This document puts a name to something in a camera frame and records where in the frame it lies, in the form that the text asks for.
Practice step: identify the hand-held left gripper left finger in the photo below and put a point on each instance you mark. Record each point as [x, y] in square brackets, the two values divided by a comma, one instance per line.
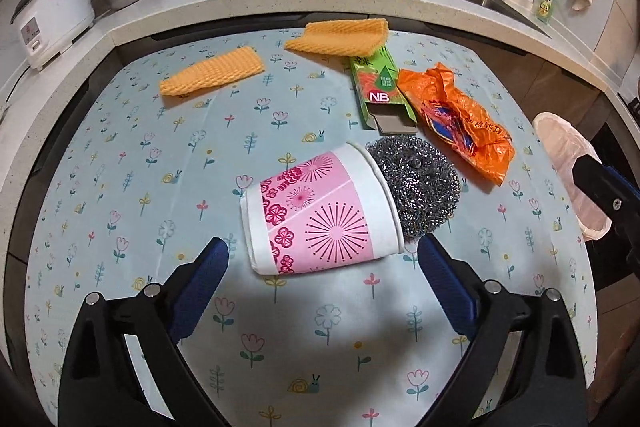
[200, 287]

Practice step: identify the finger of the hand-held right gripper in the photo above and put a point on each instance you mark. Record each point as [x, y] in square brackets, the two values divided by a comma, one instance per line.
[620, 179]
[607, 202]

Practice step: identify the pink paper cup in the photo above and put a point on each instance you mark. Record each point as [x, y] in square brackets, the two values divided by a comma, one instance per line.
[320, 212]

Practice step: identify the green carton box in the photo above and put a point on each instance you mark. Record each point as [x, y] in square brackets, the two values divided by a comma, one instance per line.
[377, 87]

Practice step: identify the orange foam net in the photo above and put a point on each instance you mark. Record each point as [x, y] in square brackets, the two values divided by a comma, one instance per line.
[340, 37]
[215, 72]

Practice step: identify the gas stove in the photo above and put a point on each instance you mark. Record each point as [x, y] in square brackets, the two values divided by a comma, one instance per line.
[631, 104]

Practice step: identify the steel wool scrubber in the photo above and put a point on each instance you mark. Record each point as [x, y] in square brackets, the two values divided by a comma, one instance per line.
[420, 187]

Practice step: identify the floral tablecloth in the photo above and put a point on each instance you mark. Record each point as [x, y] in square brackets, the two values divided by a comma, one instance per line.
[150, 167]

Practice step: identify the orange plastic bag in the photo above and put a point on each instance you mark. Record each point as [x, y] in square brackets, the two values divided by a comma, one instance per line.
[455, 122]

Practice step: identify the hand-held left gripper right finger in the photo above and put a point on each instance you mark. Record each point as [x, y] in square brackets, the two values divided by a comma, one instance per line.
[450, 287]

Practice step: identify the dish soap bottle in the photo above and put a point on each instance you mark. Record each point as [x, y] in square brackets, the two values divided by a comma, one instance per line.
[547, 4]

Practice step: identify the white rice cooker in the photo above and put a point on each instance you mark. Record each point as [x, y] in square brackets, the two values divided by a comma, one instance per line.
[50, 17]

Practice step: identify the bin with white liner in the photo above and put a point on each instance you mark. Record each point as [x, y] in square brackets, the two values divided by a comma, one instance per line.
[560, 157]

